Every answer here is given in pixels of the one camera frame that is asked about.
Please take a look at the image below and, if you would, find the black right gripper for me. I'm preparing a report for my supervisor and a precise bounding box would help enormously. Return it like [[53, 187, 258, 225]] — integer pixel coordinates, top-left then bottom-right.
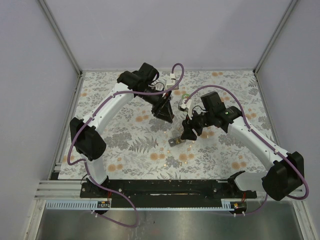
[[180, 108, 214, 142]]

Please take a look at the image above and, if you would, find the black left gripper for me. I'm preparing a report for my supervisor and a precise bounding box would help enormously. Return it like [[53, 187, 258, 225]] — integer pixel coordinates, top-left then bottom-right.
[[138, 86, 174, 124]]

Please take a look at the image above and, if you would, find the grey weekly pill organizer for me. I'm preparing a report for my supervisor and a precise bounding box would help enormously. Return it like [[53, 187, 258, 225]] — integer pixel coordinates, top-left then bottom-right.
[[168, 136, 185, 147]]

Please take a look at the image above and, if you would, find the green bottle cap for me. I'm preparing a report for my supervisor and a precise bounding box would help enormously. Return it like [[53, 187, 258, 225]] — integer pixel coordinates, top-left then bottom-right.
[[181, 93, 190, 99]]

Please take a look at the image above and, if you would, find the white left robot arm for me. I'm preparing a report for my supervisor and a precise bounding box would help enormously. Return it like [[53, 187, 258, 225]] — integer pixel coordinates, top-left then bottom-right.
[[69, 63, 179, 198]]

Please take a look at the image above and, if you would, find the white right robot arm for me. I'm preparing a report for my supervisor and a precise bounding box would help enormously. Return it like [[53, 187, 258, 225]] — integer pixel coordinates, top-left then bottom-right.
[[178, 91, 304, 201]]

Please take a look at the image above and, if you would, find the floral table mat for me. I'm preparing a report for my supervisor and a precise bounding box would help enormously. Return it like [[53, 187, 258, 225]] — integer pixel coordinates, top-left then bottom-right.
[[51, 69, 288, 181]]

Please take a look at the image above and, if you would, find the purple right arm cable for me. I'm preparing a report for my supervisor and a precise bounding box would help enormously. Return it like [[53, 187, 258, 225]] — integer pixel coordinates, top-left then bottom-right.
[[184, 85, 311, 217]]

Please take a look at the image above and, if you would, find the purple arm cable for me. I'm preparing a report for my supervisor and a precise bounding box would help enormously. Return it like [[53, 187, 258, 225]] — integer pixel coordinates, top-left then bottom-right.
[[67, 62, 186, 228], [184, 85, 311, 217]]

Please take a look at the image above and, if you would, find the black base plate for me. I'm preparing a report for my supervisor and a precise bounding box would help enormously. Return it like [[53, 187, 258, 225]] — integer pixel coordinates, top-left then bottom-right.
[[80, 179, 257, 206]]

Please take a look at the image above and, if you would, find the white cable duct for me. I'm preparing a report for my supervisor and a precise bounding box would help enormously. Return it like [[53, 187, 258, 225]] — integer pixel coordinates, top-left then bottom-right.
[[45, 199, 235, 212]]

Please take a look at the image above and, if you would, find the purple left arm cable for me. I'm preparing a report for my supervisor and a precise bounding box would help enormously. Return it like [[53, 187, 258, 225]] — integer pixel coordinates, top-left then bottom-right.
[[67, 62, 186, 228]]

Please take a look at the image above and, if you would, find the left aluminium corner post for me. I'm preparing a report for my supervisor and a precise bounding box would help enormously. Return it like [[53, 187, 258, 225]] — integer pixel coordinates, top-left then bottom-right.
[[36, 0, 82, 76]]

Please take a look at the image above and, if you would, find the aluminium corner post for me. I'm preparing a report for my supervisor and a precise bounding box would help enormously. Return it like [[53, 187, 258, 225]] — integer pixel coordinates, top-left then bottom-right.
[[36, 0, 82, 76], [253, 0, 300, 76]]

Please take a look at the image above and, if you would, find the aluminium frame rail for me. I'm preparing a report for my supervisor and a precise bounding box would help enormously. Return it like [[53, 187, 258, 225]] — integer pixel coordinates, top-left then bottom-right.
[[35, 180, 82, 200]]

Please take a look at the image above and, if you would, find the right aluminium corner post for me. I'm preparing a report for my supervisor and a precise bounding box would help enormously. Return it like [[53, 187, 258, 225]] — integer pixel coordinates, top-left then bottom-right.
[[253, 0, 300, 76]]

